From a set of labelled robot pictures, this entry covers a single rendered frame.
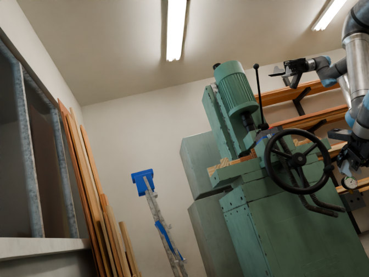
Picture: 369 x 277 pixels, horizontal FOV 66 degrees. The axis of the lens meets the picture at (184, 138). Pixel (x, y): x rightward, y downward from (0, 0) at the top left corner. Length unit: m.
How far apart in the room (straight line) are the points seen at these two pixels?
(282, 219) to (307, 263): 0.21
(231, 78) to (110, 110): 2.73
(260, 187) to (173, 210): 2.44
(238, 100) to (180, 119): 2.50
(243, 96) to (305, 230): 0.75
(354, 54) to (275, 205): 0.70
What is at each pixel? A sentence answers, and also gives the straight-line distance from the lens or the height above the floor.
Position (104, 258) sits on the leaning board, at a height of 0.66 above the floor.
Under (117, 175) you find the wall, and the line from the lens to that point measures 3.84.
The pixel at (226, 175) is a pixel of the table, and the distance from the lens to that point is 1.36.
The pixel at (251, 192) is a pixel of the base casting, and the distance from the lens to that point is 1.38.
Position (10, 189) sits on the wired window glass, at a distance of 1.77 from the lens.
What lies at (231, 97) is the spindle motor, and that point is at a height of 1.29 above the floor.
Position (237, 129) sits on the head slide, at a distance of 1.72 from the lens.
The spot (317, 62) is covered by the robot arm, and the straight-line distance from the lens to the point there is 1.86.
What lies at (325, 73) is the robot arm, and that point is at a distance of 1.85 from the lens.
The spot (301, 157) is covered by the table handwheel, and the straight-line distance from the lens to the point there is 1.27.
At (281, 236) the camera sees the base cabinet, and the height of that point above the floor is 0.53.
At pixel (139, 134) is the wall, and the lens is 3.97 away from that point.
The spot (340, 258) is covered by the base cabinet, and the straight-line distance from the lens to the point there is 1.51.
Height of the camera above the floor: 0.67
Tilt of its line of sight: 18 degrees up
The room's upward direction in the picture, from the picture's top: 18 degrees counter-clockwise
